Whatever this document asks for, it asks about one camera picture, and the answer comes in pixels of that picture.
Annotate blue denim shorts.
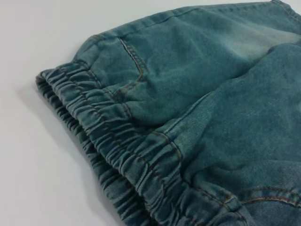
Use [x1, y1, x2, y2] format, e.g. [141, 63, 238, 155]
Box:
[35, 0, 301, 226]

